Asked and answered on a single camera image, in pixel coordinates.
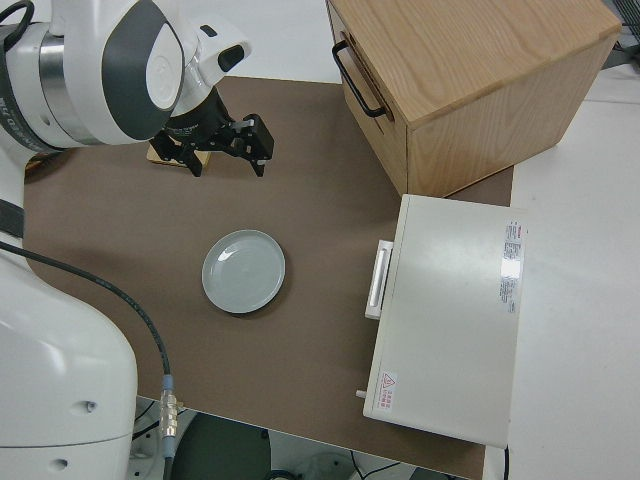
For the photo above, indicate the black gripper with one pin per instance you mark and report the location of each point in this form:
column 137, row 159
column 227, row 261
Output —
column 260, row 137

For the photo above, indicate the gray round plate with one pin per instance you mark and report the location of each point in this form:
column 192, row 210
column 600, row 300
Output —
column 245, row 272

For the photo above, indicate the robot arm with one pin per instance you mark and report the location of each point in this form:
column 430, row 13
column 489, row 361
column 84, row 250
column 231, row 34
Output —
column 75, row 75

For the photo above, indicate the wooden mug tree stand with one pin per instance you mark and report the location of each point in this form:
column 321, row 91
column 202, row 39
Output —
column 172, row 161

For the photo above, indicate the brown table mat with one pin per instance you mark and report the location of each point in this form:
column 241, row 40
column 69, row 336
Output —
column 310, row 360

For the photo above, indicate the wooden drawer cabinet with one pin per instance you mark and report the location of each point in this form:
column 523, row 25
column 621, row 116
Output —
column 475, row 85

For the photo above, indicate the cream toaster oven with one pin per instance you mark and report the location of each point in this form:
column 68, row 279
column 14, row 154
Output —
column 445, row 320

